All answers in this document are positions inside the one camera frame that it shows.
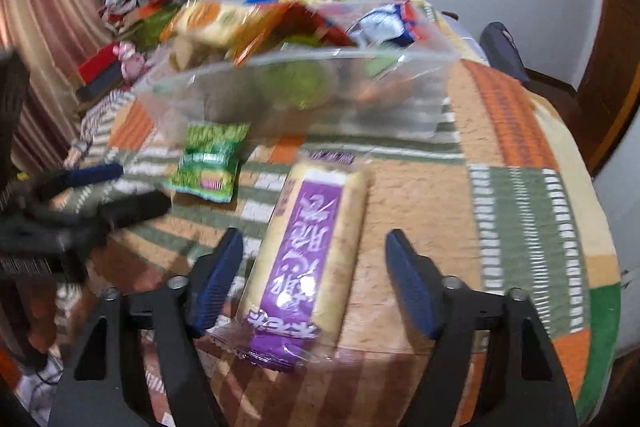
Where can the red snack packet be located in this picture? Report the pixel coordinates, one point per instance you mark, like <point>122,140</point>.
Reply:
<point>300,24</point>

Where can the striped brown curtain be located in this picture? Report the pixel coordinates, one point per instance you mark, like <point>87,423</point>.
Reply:
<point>50,7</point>

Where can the dark backpack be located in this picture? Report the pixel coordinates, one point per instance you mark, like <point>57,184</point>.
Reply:
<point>502,49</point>

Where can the brown roll cake packet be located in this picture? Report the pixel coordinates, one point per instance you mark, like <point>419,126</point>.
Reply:
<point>227,99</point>

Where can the green snack packet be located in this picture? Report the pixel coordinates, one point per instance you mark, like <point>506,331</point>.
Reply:
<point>210,157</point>

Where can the green jelly cup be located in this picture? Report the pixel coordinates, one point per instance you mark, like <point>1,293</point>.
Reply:
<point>295,82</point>

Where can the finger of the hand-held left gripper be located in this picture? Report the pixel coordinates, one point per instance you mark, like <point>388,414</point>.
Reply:
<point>135,207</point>
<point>95,174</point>

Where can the long beige biscuit packet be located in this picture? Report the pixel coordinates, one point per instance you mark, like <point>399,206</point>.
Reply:
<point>305,267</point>

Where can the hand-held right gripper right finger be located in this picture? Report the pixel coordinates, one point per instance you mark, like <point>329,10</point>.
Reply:
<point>410,287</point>

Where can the blue and white snack packet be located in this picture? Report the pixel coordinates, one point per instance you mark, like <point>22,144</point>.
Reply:
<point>385,24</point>

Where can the clear plastic container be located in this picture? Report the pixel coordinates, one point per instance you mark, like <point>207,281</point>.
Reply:
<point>350,117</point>

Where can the patchwork blanket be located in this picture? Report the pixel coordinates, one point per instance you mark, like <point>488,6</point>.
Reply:
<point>500,147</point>

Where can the pink toy rabbit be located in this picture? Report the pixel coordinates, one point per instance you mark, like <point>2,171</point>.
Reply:
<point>131,57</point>

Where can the pile of clothes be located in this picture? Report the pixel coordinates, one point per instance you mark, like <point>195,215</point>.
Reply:
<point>127,7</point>

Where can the orange face snack packet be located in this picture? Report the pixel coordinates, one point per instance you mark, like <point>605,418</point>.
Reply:
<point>210,19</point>

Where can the brown wooden door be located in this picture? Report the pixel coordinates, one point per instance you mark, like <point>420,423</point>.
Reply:
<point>607,57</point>

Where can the red gift box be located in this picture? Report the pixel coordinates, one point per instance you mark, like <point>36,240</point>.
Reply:
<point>100,66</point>

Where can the dark grey box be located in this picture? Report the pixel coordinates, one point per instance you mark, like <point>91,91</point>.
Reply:
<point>97,91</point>

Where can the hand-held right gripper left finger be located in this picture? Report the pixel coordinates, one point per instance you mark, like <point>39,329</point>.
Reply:
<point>220,282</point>

